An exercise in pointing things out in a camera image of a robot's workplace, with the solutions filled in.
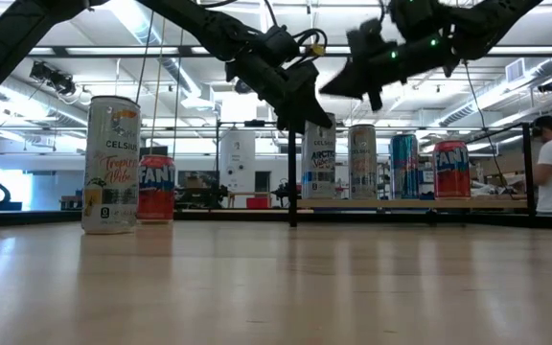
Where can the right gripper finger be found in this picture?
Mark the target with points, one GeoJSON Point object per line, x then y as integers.
{"type": "Point", "coordinates": [355, 81]}
{"type": "Point", "coordinates": [376, 99]}

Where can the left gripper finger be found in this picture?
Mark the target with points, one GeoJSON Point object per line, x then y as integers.
{"type": "Point", "coordinates": [307, 115]}

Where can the white Celsius Tropical Vibe can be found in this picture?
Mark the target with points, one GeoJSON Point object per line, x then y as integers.
{"type": "Point", "coordinates": [110, 182]}
{"type": "Point", "coordinates": [362, 163]}

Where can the blue silver Red Bull can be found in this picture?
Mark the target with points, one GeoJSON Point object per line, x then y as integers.
{"type": "Point", "coordinates": [404, 167]}

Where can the red Fanta can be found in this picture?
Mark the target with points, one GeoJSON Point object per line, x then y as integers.
{"type": "Point", "coordinates": [451, 172]}
{"type": "Point", "coordinates": [158, 191]}

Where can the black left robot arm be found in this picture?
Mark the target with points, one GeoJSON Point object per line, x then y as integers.
{"type": "Point", "coordinates": [7, 43]}

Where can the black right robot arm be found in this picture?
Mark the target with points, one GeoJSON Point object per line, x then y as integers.
{"type": "Point", "coordinates": [496, 19]}

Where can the wooden shelf board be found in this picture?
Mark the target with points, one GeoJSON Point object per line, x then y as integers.
{"type": "Point", "coordinates": [400, 204]}

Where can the white Celsius Arctic Vibe can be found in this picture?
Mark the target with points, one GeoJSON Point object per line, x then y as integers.
{"type": "Point", "coordinates": [319, 167]}

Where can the white air vent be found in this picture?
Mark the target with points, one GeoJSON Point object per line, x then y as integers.
{"type": "Point", "coordinates": [515, 70]}

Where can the red box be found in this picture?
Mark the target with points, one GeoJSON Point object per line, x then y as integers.
{"type": "Point", "coordinates": [257, 203]}

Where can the black ceiling projector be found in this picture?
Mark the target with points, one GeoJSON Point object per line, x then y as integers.
{"type": "Point", "coordinates": [53, 79]}
{"type": "Point", "coordinates": [548, 86]}

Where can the black computer monitor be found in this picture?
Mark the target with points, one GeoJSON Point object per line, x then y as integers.
{"type": "Point", "coordinates": [154, 150]}

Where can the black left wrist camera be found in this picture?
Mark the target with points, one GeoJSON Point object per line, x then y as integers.
{"type": "Point", "coordinates": [278, 44]}

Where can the black dome camera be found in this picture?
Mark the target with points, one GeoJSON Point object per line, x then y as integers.
{"type": "Point", "coordinates": [243, 86]}

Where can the black shelf frame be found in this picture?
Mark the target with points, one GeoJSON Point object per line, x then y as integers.
{"type": "Point", "coordinates": [292, 191]}

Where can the silver ventilation duct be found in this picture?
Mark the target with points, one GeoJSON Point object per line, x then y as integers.
{"type": "Point", "coordinates": [472, 112]}
{"type": "Point", "coordinates": [137, 24]}

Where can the black table frame rail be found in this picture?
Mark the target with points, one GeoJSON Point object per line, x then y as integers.
{"type": "Point", "coordinates": [209, 216]}

